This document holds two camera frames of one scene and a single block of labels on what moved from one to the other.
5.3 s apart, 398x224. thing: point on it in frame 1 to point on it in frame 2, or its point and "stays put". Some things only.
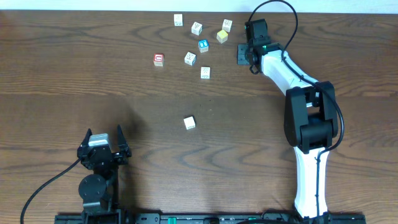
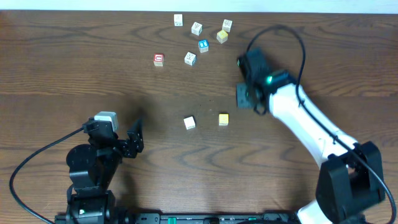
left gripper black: [118, 156] to [125, 147]
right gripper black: [241, 59] to [242, 91]
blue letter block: [203, 45] stays put
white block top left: [178, 20] stays put
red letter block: [158, 60] stays put
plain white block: [189, 122] stays put
